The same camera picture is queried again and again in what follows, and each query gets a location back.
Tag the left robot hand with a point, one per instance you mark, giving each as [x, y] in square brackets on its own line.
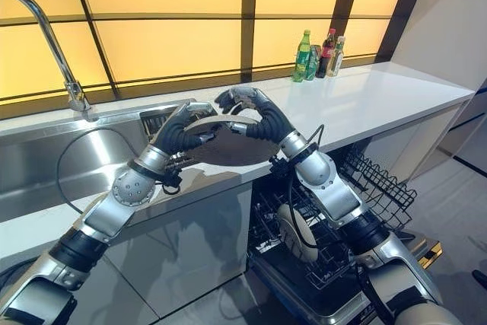
[173, 132]

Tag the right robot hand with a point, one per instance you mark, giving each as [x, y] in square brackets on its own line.
[262, 117]

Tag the brown round plate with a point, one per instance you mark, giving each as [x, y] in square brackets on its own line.
[228, 146]

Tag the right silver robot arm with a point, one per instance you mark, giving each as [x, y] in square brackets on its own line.
[357, 226]

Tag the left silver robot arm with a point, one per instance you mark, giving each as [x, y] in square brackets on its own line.
[91, 226]

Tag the green soda bottle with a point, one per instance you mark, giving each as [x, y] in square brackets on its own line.
[301, 60]

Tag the small green bottle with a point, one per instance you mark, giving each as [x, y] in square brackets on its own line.
[313, 64]

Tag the dark cola bottle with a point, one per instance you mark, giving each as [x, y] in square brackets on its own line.
[326, 55]

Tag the clear oil bottle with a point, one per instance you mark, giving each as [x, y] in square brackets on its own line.
[336, 58]

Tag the stainless steel sink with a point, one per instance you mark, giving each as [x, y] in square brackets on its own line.
[76, 153]

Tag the grey kitchen cabinet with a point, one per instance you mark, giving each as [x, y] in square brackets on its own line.
[179, 249]

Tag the backlit yellow window panels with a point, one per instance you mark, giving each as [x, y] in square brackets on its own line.
[198, 16]

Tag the white plate with pattern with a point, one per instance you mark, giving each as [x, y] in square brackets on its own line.
[298, 231]

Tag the chrome gooseneck faucet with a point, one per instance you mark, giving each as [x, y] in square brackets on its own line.
[57, 43]

